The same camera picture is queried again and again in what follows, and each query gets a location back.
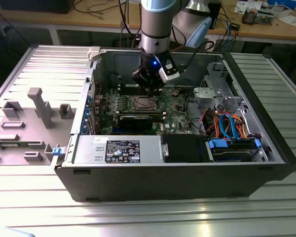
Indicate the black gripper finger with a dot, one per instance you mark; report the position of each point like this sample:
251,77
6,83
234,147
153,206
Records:
141,77
158,86

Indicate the metal locking lever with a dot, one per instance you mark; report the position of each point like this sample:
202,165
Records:
145,109
139,95

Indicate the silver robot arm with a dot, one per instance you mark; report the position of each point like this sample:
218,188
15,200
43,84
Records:
155,22

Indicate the black RAM slot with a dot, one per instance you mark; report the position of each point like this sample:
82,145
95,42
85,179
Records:
159,118
125,89
125,93
159,115
143,111

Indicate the green motherboard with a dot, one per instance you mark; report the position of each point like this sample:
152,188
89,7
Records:
173,118

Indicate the black graphics card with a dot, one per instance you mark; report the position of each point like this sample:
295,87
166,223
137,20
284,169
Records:
135,123

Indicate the pale grey case latch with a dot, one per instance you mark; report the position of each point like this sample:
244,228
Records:
93,53

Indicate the black plastic box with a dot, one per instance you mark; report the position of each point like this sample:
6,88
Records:
182,148

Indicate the metal disk bay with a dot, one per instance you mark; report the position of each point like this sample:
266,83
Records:
230,101

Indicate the blue disk carrier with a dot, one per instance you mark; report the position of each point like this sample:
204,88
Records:
217,143

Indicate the black upright box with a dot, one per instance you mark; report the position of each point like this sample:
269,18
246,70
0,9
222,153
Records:
217,14

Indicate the silver power supply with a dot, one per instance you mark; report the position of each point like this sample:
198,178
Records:
93,153

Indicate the small black adapter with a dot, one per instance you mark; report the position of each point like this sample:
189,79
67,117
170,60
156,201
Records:
234,26

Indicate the wooden desk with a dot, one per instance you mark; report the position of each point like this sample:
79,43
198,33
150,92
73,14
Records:
64,18

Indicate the black PC case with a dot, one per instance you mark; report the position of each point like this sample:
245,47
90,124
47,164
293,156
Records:
162,182

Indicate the black hard disk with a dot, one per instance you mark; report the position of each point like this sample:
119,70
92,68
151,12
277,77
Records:
232,154

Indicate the white paper sheet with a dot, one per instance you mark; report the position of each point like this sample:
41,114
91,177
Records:
241,6
292,20

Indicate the blue case latch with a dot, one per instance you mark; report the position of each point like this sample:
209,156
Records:
58,151

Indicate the metal heat sink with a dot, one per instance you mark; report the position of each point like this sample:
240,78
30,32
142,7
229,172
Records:
249,16

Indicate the grey circuit module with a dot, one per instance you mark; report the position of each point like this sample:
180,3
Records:
265,16

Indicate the large black box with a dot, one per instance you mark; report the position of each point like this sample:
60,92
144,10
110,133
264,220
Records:
34,6

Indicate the grey parts rack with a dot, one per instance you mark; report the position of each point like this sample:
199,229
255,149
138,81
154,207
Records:
27,134

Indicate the green RAM stick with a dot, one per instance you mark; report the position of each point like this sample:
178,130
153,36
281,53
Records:
11,144

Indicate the pale blue teach pendant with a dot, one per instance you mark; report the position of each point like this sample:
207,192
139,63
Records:
17,234

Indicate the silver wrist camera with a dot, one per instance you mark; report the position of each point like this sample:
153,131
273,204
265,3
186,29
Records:
169,76

